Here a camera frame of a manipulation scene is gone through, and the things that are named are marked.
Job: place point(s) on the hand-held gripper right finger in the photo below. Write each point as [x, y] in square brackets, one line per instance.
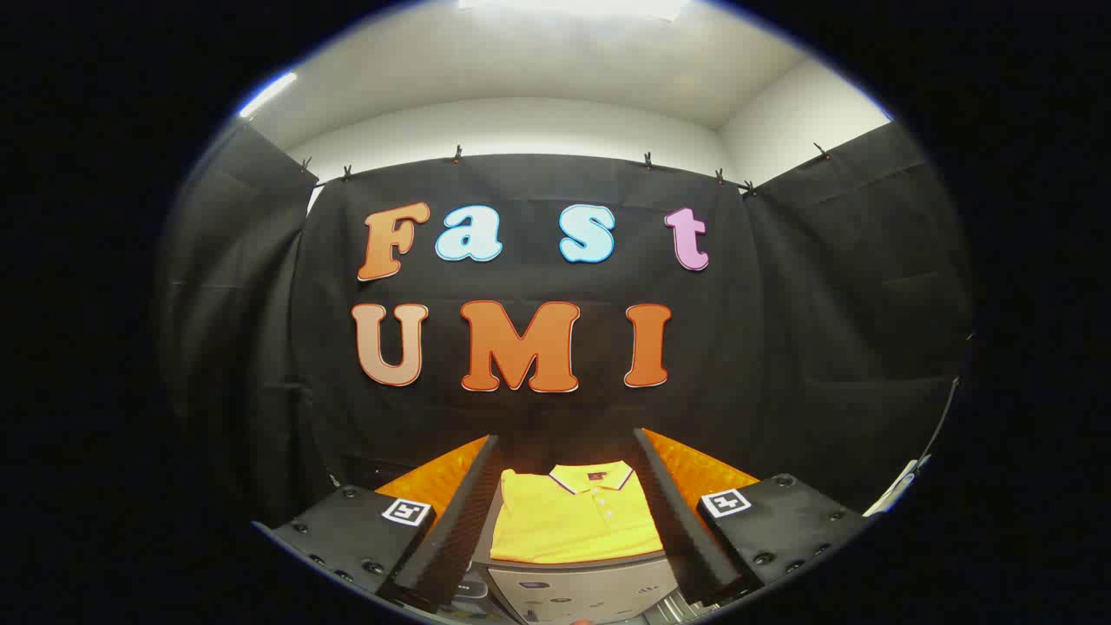
[681, 529]

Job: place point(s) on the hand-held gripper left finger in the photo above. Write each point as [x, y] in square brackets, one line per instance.
[460, 529]

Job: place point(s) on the dark washing machine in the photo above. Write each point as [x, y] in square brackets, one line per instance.
[470, 595]

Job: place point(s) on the yellow polo shirt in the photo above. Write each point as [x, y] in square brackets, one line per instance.
[564, 521]

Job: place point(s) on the black backdrop cloth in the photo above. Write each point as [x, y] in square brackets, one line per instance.
[521, 417]

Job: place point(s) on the white panel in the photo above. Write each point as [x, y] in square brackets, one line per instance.
[898, 486]

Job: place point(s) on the row of black cloth clips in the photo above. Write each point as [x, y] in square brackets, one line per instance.
[457, 155]

